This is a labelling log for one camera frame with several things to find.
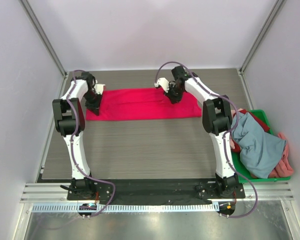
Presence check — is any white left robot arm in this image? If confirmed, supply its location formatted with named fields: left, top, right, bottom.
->
left=52, top=70, right=105, bottom=200

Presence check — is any left aluminium corner post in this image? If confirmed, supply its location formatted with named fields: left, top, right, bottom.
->
left=18, top=0, right=67, bottom=77

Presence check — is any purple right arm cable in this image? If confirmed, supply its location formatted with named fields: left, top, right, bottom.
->
left=155, top=61, right=259, bottom=219

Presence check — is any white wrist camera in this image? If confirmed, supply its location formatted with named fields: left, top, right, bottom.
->
left=93, top=83, right=106, bottom=95
left=154, top=77, right=170, bottom=93

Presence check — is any dark red t-shirt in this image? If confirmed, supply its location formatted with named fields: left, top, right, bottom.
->
left=229, top=108, right=270, bottom=153

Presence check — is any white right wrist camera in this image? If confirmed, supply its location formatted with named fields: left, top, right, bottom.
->
left=154, top=77, right=170, bottom=93

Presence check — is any light blue t-shirt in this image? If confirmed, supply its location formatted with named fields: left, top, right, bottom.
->
left=231, top=112, right=287, bottom=179

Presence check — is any white slotted cable duct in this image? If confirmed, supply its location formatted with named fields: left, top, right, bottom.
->
left=31, top=202, right=220, bottom=214

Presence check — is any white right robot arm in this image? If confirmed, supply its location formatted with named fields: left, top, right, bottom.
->
left=155, top=66, right=239, bottom=198

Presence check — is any aluminium corner post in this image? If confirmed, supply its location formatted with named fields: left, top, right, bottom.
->
left=18, top=0, right=67, bottom=77
left=237, top=0, right=286, bottom=75

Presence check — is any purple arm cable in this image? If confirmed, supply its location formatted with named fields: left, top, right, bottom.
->
left=67, top=69, right=116, bottom=218
left=155, top=61, right=259, bottom=219

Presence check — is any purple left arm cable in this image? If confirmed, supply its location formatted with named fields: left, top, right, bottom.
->
left=67, top=69, right=116, bottom=218

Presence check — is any aluminium frame rail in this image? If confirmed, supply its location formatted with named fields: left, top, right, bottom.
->
left=21, top=179, right=293, bottom=206

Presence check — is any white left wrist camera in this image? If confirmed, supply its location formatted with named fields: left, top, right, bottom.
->
left=93, top=83, right=106, bottom=95

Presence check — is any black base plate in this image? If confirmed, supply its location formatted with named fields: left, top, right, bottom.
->
left=60, top=178, right=246, bottom=202

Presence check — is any green plastic bin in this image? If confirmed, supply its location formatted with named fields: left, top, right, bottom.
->
left=230, top=109, right=292, bottom=185

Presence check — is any right aluminium corner post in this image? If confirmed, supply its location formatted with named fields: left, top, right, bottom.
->
left=237, top=0, right=286, bottom=75

